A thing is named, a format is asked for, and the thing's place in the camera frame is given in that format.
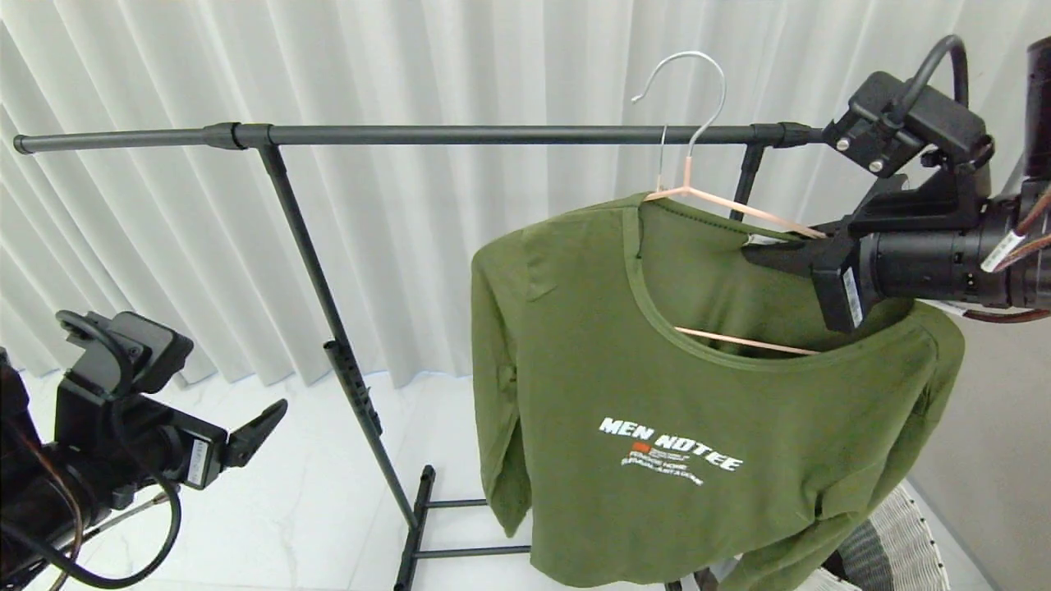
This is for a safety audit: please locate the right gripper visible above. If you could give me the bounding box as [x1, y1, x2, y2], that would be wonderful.
[811, 230, 1023, 334]

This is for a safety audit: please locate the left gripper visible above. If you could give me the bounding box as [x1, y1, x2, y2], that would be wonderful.
[99, 399, 289, 510]

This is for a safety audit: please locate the green long-sleeved shirt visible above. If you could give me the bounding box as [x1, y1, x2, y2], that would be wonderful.
[470, 193, 967, 591]

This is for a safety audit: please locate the white laundry basket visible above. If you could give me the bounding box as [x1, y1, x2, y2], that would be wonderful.
[821, 483, 955, 591]

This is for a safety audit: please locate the black clothes rack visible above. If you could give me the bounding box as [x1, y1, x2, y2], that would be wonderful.
[12, 121, 826, 591]

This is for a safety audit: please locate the white curtain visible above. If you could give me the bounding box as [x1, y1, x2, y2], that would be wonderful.
[0, 0, 1051, 391]

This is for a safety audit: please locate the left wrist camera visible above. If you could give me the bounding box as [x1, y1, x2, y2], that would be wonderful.
[54, 309, 195, 411]

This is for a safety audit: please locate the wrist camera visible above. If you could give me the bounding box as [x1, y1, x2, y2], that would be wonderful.
[824, 71, 996, 241]
[54, 309, 195, 411]

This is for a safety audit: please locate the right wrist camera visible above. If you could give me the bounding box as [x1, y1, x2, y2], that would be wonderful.
[824, 71, 996, 241]

